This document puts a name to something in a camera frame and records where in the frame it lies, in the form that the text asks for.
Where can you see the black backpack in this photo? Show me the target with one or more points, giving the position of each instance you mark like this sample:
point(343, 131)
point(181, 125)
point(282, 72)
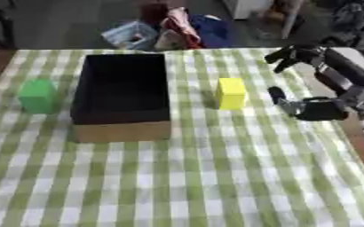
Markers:
point(352, 20)

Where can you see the blue bag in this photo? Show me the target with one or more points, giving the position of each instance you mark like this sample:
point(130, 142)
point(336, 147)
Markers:
point(213, 31)

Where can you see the white cabinet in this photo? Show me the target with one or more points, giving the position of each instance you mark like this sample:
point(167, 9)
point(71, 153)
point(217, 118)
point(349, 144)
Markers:
point(244, 8)

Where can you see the dark red bag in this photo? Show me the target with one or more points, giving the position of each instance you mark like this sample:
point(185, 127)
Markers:
point(154, 13)

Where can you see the red and pink cloth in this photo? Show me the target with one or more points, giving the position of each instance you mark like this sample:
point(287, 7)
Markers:
point(181, 26)

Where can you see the clear plastic bag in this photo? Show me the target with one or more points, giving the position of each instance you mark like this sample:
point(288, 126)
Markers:
point(131, 35)

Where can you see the cardboard box with black inside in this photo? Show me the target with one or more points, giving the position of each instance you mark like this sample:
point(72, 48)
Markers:
point(122, 88)

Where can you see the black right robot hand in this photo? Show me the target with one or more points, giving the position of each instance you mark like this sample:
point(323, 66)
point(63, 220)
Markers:
point(322, 110)

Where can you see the yellow block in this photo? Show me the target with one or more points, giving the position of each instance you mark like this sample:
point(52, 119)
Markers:
point(230, 94)

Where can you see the green block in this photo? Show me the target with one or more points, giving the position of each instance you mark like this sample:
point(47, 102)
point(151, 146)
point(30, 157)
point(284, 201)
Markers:
point(37, 96)

